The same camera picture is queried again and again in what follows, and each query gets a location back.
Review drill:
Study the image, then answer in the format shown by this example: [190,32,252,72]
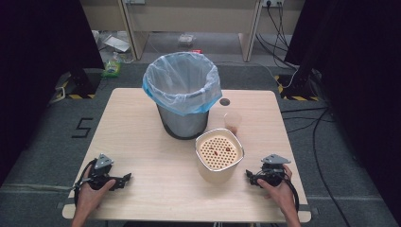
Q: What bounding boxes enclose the blue plastic trash bag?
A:
[142,51,223,116]

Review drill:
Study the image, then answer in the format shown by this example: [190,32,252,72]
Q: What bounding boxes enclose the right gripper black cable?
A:
[282,173,301,213]

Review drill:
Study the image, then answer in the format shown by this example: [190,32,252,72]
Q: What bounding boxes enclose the white wall socket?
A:
[261,0,285,9]

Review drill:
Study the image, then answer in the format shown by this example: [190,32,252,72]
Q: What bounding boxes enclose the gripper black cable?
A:
[72,158,98,207]
[282,173,301,213]

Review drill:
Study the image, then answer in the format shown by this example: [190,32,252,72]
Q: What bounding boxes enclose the black cables from socket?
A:
[254,2,300,70]

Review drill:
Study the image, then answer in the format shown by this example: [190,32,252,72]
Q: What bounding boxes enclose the white looped cable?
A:
[47,86,67,106]

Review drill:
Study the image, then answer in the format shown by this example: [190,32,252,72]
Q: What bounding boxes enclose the person's right hand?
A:
[256,164,298,214]

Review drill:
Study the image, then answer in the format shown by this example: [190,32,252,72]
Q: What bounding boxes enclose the clear plastic cup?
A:
[223,111,243,135]

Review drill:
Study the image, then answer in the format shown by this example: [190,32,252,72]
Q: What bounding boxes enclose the black stand base striped tape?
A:
[55,67,102,100]
[273,67,320,102]

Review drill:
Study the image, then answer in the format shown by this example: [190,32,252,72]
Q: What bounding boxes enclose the beige container with strainer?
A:
[194,128,245,185]

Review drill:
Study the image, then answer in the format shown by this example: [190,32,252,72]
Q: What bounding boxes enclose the white paper sheet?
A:
[103,34,131,54]

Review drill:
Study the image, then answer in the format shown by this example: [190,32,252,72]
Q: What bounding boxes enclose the grey metal trash can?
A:
[156,103,210,141]

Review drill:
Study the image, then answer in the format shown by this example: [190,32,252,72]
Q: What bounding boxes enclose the clear plastic package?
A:
[177,33,197,48]

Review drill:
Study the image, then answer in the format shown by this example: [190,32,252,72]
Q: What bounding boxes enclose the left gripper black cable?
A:
[72,158,98,207]

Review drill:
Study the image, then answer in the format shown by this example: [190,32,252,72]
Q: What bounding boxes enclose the black curtain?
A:
[284,0,401,218]
[0,0,106,187]

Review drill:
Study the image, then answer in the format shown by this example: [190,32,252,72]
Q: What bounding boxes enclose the thin white cable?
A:
[217,61,300,90]

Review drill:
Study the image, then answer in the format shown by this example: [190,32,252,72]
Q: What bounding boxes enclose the black floor cables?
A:
[279,106,353,227]

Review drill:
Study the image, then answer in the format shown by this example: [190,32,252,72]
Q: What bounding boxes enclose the person's left hand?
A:
[74,166,117,216]

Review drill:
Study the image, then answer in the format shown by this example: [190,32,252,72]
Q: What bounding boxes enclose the green wipes packet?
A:
[100,61,122,79]

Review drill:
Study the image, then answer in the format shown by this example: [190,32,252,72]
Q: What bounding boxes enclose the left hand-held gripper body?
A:
[83,153,128,192]

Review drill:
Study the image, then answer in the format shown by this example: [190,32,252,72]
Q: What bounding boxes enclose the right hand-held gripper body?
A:
[252,153,292,189]

